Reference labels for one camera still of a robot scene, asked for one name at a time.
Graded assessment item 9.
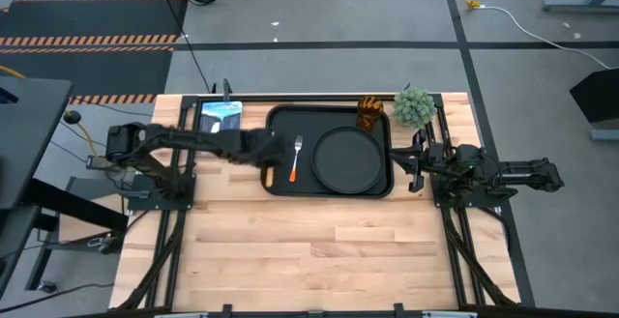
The book with waterfall cover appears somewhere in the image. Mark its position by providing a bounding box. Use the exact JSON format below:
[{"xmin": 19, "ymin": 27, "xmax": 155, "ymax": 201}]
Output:
[{"xmin": 196, "ymin": 100, "xmax": 245, "ymax": 134}]

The black rectangular tray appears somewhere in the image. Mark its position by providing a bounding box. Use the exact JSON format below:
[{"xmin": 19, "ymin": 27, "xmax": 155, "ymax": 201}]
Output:
[{"xmin": 259, "ymin": 103, "xmax": 396, "ymax": 200}]

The amber ribbed glass cup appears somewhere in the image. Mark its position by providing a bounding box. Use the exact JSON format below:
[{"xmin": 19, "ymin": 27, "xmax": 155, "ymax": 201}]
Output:
[{"xmin": 356, "ymin": 95, "xmax": 386, "ymax": 133}]

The black round plate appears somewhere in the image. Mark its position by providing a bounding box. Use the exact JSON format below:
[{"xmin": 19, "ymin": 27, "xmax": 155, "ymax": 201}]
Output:
[{"xmin": 310, "ymin": 125, "xmax": 387, "ymax": 195}]

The small green potted plant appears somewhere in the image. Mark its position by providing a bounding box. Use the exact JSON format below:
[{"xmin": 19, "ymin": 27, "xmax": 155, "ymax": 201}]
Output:
[{"xmin": 391, "ymin": 83, "xmax": 438, "ymax": 130}]

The white floor cable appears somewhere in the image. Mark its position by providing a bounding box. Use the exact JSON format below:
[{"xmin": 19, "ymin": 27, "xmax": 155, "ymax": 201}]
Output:
[{"xmin": 478, "ymin": 4, "xmax": 614, "ymax": 71}]

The dark grey desk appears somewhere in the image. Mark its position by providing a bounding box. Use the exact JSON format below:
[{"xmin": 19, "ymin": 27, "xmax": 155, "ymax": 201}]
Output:
[{"xmin": 0, "ymin": 75, "xmax": 74, "ymax": 300}]

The fork with orange handle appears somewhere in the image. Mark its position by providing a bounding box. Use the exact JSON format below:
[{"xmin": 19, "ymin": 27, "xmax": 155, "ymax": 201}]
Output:
[{"xmin": 287, "ymin": 133, "xmax": 305, "ymax": 185}]

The yellow thin cable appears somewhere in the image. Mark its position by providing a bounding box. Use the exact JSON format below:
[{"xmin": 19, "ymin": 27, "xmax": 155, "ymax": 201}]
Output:
[{"xmin": 75, "ymin": 122, "xmax": 101, "ymax": 159}]

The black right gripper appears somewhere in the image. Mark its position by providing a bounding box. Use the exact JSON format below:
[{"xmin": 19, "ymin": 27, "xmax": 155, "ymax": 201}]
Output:
[{"xmin": 389, "ymin": 129, "xmax": 445, "ymax": 194}]

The black box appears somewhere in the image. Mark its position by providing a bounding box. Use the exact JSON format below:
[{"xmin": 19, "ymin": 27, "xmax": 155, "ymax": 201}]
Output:
[{"xmin": 569, "ymin": 68, "xmax": 619, "ymax": 125}]

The long black floor cable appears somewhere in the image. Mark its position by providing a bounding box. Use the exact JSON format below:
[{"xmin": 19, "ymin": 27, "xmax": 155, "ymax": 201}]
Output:
[{"xmin": 153, "ymin": 0, "xmax": 215, "ymax": 95}]

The black mat with hazard stripes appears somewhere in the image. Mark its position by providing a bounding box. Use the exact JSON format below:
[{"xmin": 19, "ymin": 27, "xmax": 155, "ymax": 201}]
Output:
[{"xmin": 0, "ymin": 0, "xmax": 189, "ymax": 106}]

